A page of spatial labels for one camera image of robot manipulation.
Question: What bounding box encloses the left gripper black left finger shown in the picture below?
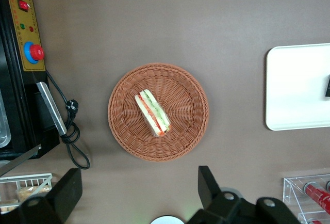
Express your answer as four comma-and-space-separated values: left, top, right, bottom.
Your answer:
47, 168, 84, 224

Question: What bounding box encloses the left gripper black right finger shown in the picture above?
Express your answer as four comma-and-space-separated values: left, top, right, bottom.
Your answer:
197, 165, 244, 213

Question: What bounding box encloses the round brown wicker basket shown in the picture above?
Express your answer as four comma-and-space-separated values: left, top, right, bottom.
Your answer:
107, 62, 209, 163

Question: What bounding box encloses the wrapped triangle sandwich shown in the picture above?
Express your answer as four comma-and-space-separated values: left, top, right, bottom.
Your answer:
134, 89, 172, 138

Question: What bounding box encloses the white rectangular plastic tray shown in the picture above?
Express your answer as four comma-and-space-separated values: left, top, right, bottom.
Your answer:
266, 43, 330, 132

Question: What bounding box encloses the bagged bread loaf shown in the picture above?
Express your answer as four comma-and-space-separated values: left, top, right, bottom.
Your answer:
0, 185, 52, 213

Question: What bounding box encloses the white round disc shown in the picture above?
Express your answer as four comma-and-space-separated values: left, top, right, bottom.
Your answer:
150, 215, 186, 224

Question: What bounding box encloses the long silver metal blade bar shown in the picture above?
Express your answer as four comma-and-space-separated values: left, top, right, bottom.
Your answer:
0, 143, 42, 177

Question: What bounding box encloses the clear acrylic stepped display stand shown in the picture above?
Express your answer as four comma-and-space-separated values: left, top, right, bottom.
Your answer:
282, 174, 330, 224

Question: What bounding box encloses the short silver metal lever bar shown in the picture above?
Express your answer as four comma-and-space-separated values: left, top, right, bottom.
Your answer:
36, 81, 68, 136

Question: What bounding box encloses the clear plastic container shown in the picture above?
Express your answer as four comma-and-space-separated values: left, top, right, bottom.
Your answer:
0, 89, 12, 148

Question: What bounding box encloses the black sealing machine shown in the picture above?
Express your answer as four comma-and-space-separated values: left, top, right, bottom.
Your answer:
0, 0, 61, 161

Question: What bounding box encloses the red gum bottle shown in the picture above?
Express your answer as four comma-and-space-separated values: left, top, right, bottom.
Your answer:
303, 182, 330, 210

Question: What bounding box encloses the red emergency stop button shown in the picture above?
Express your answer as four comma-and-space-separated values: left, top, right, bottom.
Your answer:
24, 42, 45, 64

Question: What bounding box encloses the black box with white print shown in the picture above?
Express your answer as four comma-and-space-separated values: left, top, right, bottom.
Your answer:
322, 74, 330, 98

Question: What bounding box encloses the yellow machine control panel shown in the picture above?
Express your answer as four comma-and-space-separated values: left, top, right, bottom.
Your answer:
4, 0, 46, 72

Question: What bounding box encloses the white wire rack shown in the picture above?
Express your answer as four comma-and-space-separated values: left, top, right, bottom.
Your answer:
0, 173, 53, 215

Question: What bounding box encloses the black power cable with plug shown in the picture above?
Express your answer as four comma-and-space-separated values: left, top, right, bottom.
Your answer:
45, 70, 91, 170

